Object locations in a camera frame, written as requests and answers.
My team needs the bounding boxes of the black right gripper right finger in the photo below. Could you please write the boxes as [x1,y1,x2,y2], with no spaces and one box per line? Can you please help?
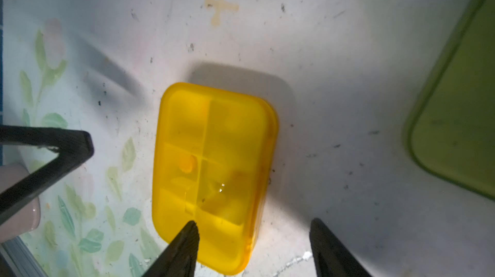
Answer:
[309,218,371,277]

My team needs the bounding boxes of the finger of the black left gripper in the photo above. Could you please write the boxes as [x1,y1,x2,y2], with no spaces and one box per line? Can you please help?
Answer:
[1,126,94,219]

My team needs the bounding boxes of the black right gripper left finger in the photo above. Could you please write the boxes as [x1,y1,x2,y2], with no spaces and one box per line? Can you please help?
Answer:
[143,220,200,277]

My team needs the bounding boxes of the small orange pillbox front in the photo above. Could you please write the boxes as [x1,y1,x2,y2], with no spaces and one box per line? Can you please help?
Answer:
[152,82,279,275]

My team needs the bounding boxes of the green pillbox sideways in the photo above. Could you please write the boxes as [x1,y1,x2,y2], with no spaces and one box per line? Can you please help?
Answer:
[403,0,494,199]

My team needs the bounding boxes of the pink pencil cup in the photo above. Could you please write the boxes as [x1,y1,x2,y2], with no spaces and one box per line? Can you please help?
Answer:
[1,163,41,243]

